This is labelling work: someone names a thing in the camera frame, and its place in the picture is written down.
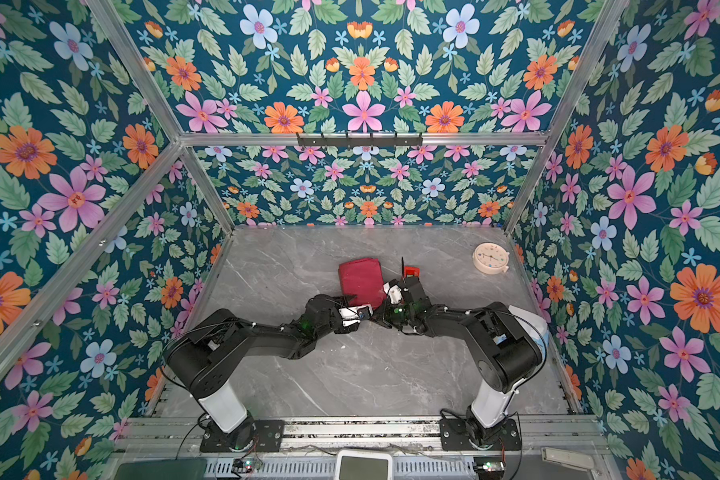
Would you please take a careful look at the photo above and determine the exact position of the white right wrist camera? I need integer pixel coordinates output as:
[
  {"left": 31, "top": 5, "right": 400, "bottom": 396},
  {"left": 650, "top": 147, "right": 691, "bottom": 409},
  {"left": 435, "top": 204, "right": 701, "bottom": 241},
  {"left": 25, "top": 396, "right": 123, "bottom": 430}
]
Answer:
[{"left": 383, "top": 283, "right": 403, "bottom": 305}]

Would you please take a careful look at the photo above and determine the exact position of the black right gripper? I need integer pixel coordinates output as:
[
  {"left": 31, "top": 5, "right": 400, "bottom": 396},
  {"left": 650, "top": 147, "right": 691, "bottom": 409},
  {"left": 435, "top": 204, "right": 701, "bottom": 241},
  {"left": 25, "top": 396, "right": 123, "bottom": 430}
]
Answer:
[{"left": 369, "top": 299, "right": 416, "bottom": 330}]

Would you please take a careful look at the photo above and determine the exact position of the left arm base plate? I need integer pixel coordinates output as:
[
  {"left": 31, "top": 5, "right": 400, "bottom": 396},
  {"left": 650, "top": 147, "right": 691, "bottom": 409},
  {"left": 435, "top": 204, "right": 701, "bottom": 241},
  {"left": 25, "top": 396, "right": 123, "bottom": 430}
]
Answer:
[{"left": 199, "top": 418, "right": 285, "bottom": 453}]

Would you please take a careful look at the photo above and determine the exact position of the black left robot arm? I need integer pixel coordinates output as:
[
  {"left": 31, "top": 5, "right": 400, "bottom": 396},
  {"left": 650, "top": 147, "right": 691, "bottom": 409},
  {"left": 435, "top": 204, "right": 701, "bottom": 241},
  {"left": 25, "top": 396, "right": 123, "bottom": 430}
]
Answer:
[{"left": 163, "top": 294, "right": 373, "bottom": 452}]

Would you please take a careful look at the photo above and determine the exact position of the maroon wrapping paper sheet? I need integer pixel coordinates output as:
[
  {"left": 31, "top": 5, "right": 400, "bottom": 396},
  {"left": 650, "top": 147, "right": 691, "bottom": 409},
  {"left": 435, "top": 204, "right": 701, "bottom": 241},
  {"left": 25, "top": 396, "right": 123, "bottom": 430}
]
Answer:
[{"left": 338, "top": 258, "right": 386, "bottom": 309}]

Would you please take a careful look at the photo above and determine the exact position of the red tape dispenser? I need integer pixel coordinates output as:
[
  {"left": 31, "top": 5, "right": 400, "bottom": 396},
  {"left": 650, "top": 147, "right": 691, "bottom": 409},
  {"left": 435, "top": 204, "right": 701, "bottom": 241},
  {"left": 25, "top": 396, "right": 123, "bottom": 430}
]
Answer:
[{"left": 402, "top": 266, "right": 420, "bottom": 279}]

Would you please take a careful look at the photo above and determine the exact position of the white tissue paper piece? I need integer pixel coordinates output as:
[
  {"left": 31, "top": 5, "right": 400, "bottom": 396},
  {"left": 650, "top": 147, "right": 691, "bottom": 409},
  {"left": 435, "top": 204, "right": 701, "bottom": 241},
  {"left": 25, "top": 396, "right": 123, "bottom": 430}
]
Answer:
[{"left": 509, "top": 305, "right": 550, "bottom": 358}]

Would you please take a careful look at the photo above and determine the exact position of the dark green pad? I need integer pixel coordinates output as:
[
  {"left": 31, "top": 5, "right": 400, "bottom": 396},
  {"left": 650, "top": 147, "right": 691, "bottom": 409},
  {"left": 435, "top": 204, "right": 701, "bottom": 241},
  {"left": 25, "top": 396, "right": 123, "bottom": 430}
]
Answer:
[{"left": 114, "top": 458, "right": 207, "bottom": 480}]

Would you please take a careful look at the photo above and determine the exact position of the white power strip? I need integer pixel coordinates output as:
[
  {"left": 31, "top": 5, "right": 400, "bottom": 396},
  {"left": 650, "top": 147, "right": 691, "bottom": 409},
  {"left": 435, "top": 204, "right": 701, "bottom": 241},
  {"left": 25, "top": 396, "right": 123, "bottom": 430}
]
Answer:
[{"left": 541, "top": 447, "right": 595, "bottom": 471}]

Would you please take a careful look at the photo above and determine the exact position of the white screen device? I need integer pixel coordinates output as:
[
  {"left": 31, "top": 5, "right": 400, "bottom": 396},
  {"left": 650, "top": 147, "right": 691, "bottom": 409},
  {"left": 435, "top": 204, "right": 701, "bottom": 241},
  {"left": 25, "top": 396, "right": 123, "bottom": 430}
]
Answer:
[{"left": 334, "top": 449, "right": 394, "bottom": 480}]

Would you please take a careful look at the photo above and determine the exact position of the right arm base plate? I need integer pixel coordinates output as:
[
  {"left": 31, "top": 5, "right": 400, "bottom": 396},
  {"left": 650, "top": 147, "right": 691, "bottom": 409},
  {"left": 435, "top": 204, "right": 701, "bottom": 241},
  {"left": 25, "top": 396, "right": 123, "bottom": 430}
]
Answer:
[{"left": 438, "top": 412, "right": 522, "bottom": 452}]

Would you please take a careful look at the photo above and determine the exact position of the black hook rail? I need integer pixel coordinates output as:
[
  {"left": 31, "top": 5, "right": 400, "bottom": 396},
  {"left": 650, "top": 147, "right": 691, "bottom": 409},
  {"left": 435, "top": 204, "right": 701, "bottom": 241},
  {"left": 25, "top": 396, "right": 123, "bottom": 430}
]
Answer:
[{"left": 296, "top": 133, "right": 424, "bottom": 148}]

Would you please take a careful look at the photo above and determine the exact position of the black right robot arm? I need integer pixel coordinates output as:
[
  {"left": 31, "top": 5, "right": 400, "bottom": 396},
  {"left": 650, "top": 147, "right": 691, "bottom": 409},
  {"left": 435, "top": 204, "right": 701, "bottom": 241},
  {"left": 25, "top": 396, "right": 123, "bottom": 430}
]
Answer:
[{"left": 373, "top": 277, "right": 549, "bottom": 450}]

